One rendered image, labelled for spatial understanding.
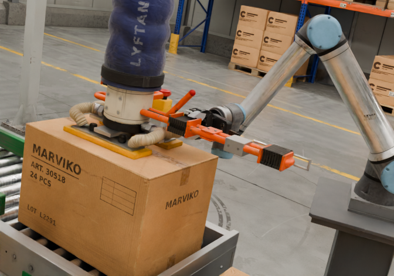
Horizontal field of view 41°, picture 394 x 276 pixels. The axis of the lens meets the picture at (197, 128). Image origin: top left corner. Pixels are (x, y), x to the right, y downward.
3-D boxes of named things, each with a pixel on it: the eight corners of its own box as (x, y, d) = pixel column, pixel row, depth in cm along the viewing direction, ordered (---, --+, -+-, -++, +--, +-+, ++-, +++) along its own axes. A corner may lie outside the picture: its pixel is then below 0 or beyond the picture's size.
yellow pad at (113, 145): (62, 130, 190) (63, 117, 189) (82, 126, 198) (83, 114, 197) (133, 160, 173) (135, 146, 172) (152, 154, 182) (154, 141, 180)
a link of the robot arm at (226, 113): (228, 132, 197) (234, 107, 195) (222, 133, 193) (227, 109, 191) (209, 125, 202) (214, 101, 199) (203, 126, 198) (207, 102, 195)
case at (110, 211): (17, 220, 202) (25, 122, 191) (92, 196, 234) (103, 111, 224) (131, 291, 171) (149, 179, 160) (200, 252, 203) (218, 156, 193)
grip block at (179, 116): (164, 131, 177) (167, 114, 175) (180, 127, 185) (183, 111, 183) (184, 138, 173) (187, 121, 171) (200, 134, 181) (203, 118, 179)
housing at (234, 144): (222, 150, 167) (224, 137, 166) (232, 146, 173) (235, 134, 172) (241, 157, 164) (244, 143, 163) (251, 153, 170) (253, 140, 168)
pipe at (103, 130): (67, 120, 191) (69, 105, 189) (113, 112, 211) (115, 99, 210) (139, 149, 174) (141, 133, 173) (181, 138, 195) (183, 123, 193)
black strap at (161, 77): (87, 74, 184) (88, 62, 183) (129, 70, 203) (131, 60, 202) (136, 89, 173) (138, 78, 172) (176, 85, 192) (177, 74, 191)
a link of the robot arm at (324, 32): (420, 171, 207) (332, 4, 196) (432, 187, 191) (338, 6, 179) (383, 188, 211) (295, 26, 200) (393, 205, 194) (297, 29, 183)
